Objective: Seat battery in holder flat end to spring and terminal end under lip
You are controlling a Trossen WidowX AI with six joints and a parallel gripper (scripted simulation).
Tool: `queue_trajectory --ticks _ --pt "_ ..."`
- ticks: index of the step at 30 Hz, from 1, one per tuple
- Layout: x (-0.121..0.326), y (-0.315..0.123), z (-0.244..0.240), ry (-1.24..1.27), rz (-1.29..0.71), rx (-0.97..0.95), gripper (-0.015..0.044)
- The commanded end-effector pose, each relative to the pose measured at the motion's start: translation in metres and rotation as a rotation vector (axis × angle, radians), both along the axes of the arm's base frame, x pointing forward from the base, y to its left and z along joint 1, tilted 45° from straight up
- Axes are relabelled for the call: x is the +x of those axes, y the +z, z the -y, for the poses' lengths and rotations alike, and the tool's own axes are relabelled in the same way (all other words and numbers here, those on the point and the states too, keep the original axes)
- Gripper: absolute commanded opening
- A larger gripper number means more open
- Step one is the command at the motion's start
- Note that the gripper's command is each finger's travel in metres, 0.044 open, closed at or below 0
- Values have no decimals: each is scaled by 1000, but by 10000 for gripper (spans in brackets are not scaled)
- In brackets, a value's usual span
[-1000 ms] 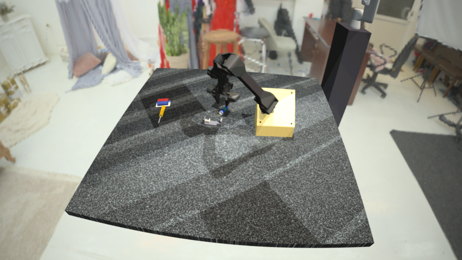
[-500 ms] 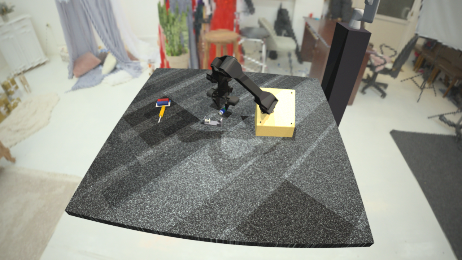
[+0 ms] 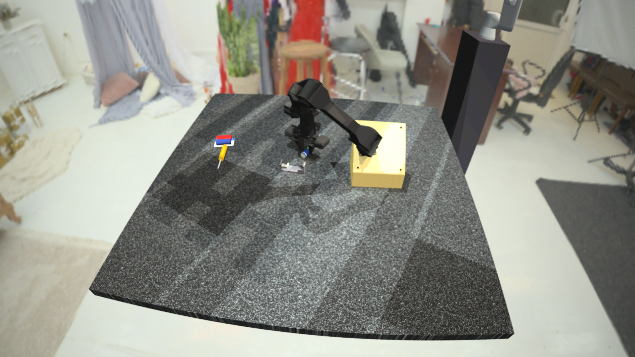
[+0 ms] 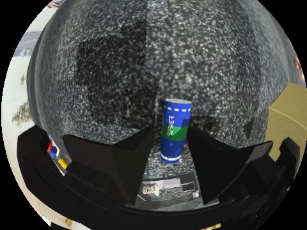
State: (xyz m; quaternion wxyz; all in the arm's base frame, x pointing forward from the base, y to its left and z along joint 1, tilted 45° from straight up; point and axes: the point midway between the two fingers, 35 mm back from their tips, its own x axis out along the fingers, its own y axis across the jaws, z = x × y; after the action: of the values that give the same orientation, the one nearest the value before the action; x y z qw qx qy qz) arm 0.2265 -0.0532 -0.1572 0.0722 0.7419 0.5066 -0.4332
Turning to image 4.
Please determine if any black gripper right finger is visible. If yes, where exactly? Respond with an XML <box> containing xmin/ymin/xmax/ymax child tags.
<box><xmin>187</xmin><ymin>127</ymin><xmax>274</xmax><ymax>206</ymax></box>

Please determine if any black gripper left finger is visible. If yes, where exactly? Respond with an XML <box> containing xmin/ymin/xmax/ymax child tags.
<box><xmin>62</xmin><ymin>125</ymin><xmax>154</xmax><ymax>206</ymax></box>

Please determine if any yellow-handled screwdriver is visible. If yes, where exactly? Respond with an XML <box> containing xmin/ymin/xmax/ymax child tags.
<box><xmin>59</xmin><ymin>158</ymin><xmax>68</xmax><ymax>169</ymax></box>

